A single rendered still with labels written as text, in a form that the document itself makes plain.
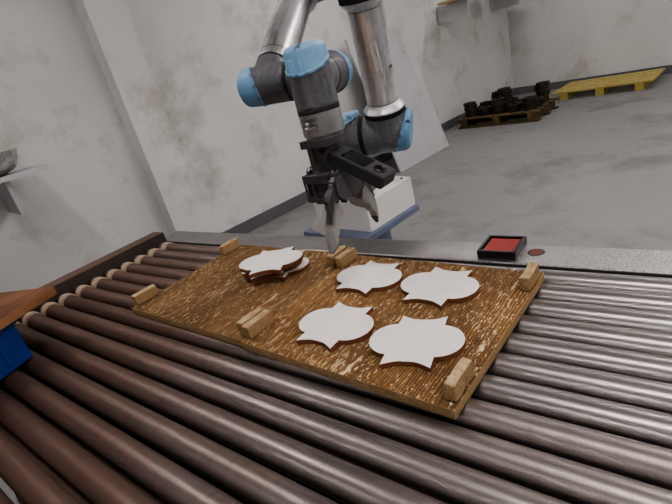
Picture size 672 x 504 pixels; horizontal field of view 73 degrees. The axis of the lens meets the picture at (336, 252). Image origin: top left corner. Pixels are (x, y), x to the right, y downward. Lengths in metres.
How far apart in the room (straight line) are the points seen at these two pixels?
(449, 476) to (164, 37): 4.20
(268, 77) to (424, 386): 0.62
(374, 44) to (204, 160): 3.34
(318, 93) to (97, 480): 0.65
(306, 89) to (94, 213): 3.39
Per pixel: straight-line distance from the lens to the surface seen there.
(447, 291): 0.80
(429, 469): 0.56
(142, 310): 1.14
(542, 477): 0.56
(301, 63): 0.79
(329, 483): 0.58
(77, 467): 0.79
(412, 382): 0.64
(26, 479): 0.84
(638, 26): 8.69
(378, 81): 1.27
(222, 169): 4.53
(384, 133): 1.30
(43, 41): 4.12
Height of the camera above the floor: 1.34
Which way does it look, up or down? 22 degrees down
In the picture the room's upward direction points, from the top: 15 degrees counter-clockwise
